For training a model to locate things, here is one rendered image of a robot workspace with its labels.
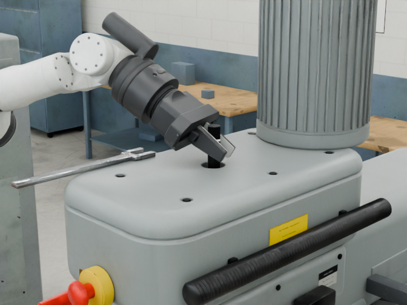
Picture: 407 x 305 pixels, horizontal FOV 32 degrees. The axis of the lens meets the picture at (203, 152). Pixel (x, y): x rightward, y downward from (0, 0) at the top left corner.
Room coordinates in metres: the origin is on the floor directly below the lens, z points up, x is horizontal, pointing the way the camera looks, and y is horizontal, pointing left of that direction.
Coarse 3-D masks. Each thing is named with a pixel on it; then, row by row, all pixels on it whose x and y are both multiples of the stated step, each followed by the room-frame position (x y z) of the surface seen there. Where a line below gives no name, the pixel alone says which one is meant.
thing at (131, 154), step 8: (128, 152) 1.09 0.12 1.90; (136, 152) 1.11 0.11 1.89; (144, 152) 1.09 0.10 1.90; (152, 152) 1.09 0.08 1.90; (104, 160) 1.05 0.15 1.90; (112, 160) 1.05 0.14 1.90; (120, 160) 1.06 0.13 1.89; (136, 160) 1.07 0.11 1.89; (72, 168) 1.01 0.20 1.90; (80, 168) 1.01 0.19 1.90; (88, 168) 1.02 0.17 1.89; (96, 168) 1.03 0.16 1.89; (40, 176) 0.97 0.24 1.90; (48, 176) 0.97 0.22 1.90; (56, 176) 0.98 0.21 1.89; (64, 176) 0.99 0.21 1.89; (16, 184) 0.94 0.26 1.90; (24, 184) 0.94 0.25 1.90; (32, 184) 0.95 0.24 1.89
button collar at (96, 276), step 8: (88, 272) 0.88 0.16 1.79; (96, 272) 0.88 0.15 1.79; (104, 272) 0.88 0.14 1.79; (80, 280) 0.90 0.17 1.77; (88, 280) 0.89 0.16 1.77; (96, 280) 0.87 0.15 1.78; (104, 280) 0.87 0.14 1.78; (96, 288) 0.87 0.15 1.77; (104, 288) 0.87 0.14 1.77; (112, 288) 0.87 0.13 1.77; (96, 296) 0.87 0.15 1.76; (104, 296) 0.86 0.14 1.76; (112, 296) 0.87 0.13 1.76; (88, 304) 0.89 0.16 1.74; (96, 304) 0.87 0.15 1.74; (104, 304) 0.87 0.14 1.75
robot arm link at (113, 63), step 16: (112, 16) 1.14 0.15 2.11; (112, 32) 1.14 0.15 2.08; (128, 32) 1.13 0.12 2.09; (80, 48) 1.10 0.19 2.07; (96, 48) 1.09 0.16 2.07; (112, 48) 1.10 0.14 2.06; (128, 48) 1.13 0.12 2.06; (144, 48) 1.11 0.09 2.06; (80, 64) 1.09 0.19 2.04; (96, 64) 1.08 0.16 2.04; (112, 64) 1.10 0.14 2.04; (128, 64) 1.09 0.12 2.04; (144, 64) 1.09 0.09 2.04; (96, 80) 1.10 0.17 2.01; (112, 80) 1.10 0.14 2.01; (128, 80) 1.08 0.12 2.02; (112, 96) 1.10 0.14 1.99
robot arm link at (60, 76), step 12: (48, 60) 1.15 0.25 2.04; (60, 60) 1.16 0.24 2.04; (48, 72) 1.14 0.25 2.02; (60, 72) 1.15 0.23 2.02; (72, 72) 1.19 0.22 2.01; (48, 84) 1.14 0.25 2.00; (60, 84) 1.14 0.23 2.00; (72, 84) 1.17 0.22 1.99; (84, 84) 1.18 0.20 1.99; (96, 84) 1.18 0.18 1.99
